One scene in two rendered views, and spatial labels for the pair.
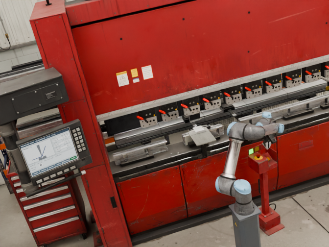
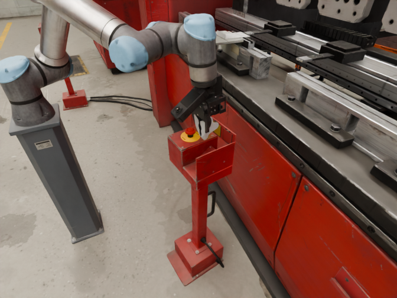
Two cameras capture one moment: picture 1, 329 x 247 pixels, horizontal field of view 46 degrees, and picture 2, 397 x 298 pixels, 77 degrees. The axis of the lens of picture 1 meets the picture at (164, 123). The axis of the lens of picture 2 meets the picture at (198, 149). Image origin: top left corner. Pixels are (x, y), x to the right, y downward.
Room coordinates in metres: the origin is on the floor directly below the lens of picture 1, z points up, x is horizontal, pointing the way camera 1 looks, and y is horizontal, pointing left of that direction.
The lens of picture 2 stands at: (2.67, -1.49, 1.32)
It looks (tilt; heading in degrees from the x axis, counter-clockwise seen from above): 38 degrees down; 77
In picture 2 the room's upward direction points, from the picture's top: straight up
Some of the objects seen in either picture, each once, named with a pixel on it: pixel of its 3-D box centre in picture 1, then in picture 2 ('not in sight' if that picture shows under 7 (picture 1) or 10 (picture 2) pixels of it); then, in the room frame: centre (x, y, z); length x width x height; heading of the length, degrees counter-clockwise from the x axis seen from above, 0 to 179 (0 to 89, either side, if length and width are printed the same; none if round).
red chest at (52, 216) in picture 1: (51, 196); not in sight; (3.24, 1.26, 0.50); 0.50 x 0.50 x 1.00; 9
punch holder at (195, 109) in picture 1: (190, 104); not in sight; (3.13, -0.26, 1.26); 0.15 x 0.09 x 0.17; 99
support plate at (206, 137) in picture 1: (201, 136); (208, 38); (2.99, -0.30, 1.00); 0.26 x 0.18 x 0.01; 9
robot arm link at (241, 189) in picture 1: (242, 190); (19, 77); (2.21, -0.46, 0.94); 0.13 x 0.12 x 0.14; 47
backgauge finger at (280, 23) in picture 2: (191, 120); (267, 29); (3.30, -0.26, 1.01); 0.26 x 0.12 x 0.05; 9
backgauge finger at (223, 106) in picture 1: (229, 110); (327, 53); (3.36, -0.65, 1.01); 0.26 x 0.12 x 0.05; 9
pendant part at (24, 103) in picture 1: (41, 136); not in sight; (2.51, 0.89, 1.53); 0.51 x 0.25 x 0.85; 113
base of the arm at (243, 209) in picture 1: (244, 203); (30, 106); (2.21, -0.46, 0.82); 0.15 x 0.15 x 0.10
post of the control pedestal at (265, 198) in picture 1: (264, 190); (199, 210); (2.83, -0.79, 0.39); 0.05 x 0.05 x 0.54; 20
